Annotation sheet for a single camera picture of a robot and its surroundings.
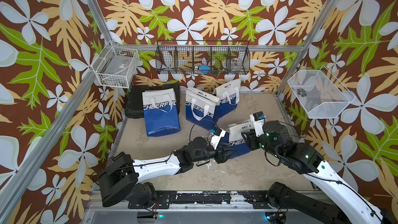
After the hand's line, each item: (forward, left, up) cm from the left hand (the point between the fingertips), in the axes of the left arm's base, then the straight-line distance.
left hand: (234, 147), depth 70 cm
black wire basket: (+57, +14, +9) cm, 60 cm away
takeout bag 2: (+35, -2, -2) cm, 35 cm away
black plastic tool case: (+38, +62, -19) cm, 75 cm away
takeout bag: (+24, +38, -5) cm, 45 cm away
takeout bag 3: (+5, -1, -2) cm, 5 cm away
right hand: (+5, -4, +6) cm, 9 cm away
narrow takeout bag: (+25, +15, -4) cm, 30 cm away
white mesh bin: (+27, -49, +7) cm, 56 cm away
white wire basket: (+42, +63, +13) cm, 77 cm away
